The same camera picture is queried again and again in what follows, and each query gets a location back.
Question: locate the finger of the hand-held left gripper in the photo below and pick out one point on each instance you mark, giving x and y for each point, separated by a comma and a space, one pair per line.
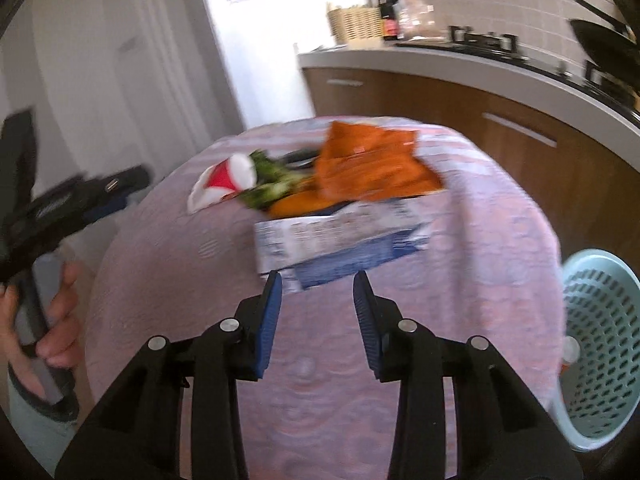
107, 206
117, 180

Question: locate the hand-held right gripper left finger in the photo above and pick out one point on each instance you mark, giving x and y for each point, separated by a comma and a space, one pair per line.
270, 320

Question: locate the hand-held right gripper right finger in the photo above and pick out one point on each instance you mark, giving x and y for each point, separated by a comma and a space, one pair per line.
367, 325

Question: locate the white and blue carton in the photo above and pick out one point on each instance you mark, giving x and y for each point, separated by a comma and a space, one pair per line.
340, 240

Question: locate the green leafy vegetable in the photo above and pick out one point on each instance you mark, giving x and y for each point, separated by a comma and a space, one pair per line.
270, 175

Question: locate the light blue plastic basket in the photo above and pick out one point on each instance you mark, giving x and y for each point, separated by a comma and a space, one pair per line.
600, 310

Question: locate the person's left hand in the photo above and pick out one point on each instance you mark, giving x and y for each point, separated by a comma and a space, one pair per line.
62, 310

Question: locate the pink patterned tablecloth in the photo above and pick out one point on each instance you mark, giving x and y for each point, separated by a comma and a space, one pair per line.
450, 260

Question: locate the white refrigerator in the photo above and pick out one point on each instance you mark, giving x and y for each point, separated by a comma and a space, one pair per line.
270, 60

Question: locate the wooden kitchen cabinet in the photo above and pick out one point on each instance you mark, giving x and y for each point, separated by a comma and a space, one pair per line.
425, 105

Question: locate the white kitchen countertop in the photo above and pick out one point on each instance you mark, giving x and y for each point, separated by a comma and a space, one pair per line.
450, 67

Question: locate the wicker basket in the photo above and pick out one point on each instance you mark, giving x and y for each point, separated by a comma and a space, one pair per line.
355, 25

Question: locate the black gas stove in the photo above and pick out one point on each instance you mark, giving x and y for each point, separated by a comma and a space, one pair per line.
480, 42

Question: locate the dark sauce bottle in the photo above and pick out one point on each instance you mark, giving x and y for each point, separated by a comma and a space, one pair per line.
402, 5
386, 20

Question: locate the clear plastic bag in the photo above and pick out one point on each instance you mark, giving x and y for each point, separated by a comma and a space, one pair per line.
422, 17

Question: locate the black wok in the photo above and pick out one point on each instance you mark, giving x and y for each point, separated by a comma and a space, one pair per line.
600, 45

